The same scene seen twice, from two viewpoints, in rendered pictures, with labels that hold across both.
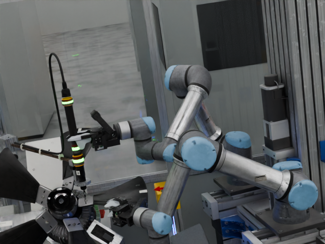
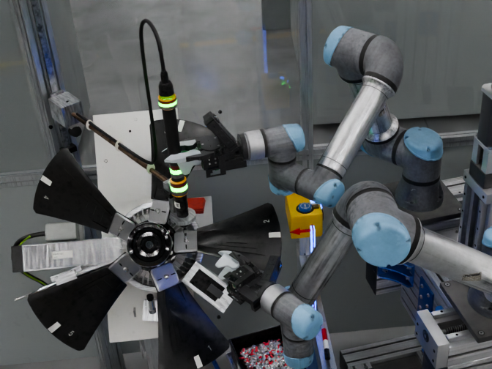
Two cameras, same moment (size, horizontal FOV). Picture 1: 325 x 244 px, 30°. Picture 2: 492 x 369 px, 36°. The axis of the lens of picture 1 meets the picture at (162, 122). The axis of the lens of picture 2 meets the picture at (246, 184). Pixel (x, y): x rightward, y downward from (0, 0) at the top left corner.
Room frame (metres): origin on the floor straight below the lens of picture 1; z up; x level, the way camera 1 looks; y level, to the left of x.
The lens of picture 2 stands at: (0.75, 0.11, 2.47)
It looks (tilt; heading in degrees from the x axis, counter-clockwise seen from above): 34 degrees down; 3
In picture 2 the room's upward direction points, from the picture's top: 4 degrees counter-clockwise
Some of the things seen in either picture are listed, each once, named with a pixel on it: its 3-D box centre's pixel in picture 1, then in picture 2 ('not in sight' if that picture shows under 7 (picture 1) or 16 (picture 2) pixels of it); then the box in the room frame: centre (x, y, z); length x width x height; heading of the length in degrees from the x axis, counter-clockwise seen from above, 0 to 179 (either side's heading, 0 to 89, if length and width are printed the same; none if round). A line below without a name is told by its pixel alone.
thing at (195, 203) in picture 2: (96, 214); (193, 205); (2.99, 0.41, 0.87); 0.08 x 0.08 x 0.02; 88
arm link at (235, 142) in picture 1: (237, 146); (420, 153); (2.74, -0.34, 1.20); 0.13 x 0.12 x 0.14; 48
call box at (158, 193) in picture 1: (167, 196); (303, 213); (2.71, 0.03, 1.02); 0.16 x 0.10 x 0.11; 5
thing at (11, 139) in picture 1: (7, 143); (65, 108); (2.87, 0.76, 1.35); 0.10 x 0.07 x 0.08; 40
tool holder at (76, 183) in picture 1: (79, 172); (179, 201); (2.39, 0.37, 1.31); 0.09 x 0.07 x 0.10; 40
